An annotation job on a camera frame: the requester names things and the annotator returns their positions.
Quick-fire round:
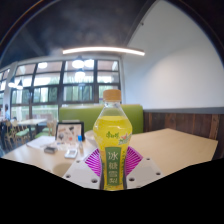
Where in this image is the group of green-seated wooden chairs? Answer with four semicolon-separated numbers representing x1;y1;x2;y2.
0;119;58;151

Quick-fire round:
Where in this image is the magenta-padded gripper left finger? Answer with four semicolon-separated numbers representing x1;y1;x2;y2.
62;148;102;190

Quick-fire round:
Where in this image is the small dark box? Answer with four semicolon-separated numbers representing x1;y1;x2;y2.
43;145;59;154

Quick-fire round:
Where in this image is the group of pendant lamps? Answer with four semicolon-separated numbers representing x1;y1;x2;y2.
8;59;95;90

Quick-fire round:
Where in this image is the small white remote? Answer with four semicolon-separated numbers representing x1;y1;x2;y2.
63;148;79;159

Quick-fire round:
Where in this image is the white paper sheet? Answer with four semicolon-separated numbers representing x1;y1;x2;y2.
25;135;57;150

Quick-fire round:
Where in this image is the small blue-capped bottle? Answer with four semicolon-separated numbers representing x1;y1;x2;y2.
77;134;84;154

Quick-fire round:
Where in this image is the wooden dining table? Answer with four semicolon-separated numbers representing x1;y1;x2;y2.
16;118;48;134

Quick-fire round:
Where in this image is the yellow drink bottle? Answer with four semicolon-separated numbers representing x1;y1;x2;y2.
92;89;134;192

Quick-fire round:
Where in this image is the sticker-covered black tablet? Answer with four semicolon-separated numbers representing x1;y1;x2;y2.
54;120;85;145

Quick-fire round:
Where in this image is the curved linear ceiling light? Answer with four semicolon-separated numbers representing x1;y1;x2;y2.
62;46;146;57

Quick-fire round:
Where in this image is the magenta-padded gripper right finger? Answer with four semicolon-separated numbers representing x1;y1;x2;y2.
124;146;164;190

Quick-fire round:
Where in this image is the green upholstered bench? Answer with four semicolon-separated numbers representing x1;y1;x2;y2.
58;104;145;135

